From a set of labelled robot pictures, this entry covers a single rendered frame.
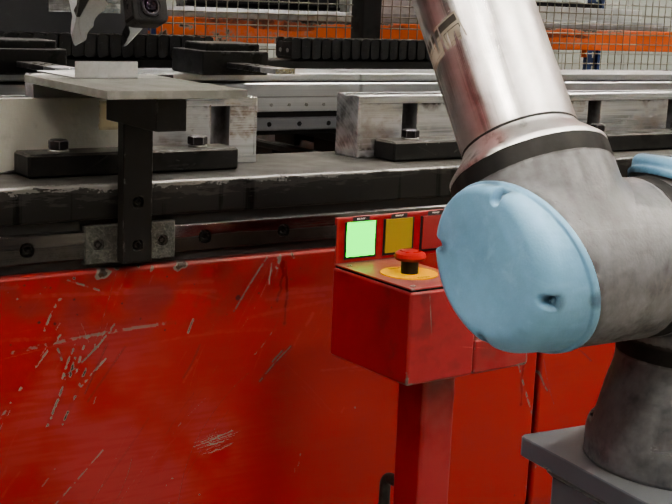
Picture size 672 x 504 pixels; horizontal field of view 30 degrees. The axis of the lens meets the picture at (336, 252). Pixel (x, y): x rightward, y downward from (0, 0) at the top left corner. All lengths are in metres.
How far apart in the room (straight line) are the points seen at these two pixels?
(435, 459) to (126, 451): 0.40
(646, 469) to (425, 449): 0.72
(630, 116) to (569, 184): 1.46
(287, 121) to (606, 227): 1.36
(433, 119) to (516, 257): 1.20
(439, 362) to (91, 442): 0.46
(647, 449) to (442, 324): 0.62
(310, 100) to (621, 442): 1.32
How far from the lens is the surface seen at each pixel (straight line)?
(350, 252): 1.60
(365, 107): 1.91
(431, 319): 1.51
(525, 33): 0.90
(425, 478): 1.64
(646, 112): 2.32
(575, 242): 0.81
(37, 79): 1.63
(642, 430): 0.94
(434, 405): 1.62
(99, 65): 1.62
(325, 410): 1.83
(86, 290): 1.60
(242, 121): 1.80
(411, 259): 1.54
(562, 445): 1.01
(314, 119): 2.18
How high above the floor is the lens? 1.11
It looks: 11 degrees down
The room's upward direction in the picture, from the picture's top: 2 degrees clockwise
